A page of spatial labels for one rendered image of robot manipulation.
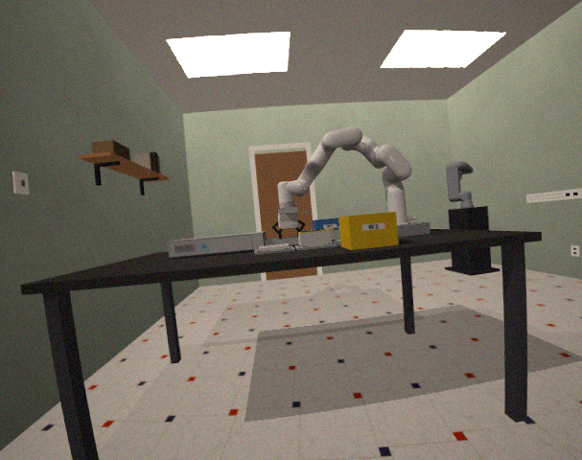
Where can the yellow open box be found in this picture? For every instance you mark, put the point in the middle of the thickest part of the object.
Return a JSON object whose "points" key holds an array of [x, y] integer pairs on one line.
{"points": [[368, 231]]}

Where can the blue open-top bin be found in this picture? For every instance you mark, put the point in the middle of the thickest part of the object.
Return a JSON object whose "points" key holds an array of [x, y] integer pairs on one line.
{"points": [[321, 223]]}

